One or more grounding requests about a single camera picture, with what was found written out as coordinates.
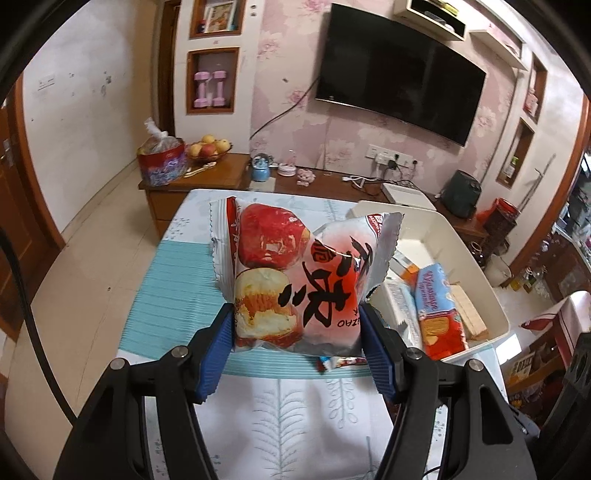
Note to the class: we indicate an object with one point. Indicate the picture frame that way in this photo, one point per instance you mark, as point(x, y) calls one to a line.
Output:
point(220, 17)

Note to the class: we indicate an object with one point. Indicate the white lidded jar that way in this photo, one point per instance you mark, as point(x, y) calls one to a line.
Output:
point(286, 169)

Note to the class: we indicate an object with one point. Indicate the small pink toy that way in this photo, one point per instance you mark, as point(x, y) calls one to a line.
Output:
point(305, 177)

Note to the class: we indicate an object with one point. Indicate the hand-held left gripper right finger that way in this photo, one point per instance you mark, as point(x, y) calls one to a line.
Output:
point(376, 355)

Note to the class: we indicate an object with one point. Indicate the blue snow globe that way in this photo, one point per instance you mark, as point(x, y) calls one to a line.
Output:
point(260, 170)

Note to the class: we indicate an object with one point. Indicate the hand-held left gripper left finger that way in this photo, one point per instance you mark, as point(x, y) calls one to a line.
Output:
point(217, 355)

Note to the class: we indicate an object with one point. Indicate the red apple print snack bag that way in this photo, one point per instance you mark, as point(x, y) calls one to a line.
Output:
point(295, 277)

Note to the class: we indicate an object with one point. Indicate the wooden door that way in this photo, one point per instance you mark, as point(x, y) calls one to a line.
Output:
point(18, 221)

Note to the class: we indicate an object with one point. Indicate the blue red cookie packet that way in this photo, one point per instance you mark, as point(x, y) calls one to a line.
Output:
point(436, 314)

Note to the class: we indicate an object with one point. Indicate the wall socket strip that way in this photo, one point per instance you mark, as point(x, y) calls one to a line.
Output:
point(388, 156)

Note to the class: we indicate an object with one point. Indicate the flat screen television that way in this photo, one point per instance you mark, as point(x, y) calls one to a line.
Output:
point(397, 69)

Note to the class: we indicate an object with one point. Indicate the white flat wall shelf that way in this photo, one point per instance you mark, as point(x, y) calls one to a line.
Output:
point(501, 44)

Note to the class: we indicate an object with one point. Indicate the small red blue candy packet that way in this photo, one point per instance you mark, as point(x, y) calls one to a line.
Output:
point(341, 363)

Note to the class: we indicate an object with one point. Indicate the red basket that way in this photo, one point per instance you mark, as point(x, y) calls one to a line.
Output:
point(501, 219)

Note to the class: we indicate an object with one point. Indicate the white set-top device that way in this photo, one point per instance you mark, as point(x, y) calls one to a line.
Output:
point(408, 196)

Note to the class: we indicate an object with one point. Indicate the white spoon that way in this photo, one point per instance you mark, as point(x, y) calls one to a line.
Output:
point(198, 170)

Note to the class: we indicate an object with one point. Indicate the fruit bowl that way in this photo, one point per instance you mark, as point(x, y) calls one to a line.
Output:
point(207, 148)

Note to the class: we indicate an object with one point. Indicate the tree print tablecloth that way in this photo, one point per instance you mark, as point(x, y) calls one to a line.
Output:
point(286, 424)

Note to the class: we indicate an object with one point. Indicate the dark green air fryer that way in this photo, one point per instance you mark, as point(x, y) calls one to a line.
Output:
point(461, 196)

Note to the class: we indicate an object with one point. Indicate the wooden low cabinet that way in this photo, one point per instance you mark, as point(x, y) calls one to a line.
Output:
point(161, 207)

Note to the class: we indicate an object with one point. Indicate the white bucket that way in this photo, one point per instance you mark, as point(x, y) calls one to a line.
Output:
point(499, 272)

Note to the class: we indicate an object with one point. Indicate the white box wall shelf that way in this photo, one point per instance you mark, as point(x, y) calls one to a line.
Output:
point(429, 18)

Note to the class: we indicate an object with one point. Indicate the teal ribbed placemat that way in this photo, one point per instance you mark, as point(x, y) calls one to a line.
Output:
point(175, 295)

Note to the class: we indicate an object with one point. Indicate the white plastic storage box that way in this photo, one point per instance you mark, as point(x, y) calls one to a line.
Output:
point(438, 235)

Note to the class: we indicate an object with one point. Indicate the pink dumbbell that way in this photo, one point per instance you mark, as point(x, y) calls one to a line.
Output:
point(218, 87)
point(201, 90)

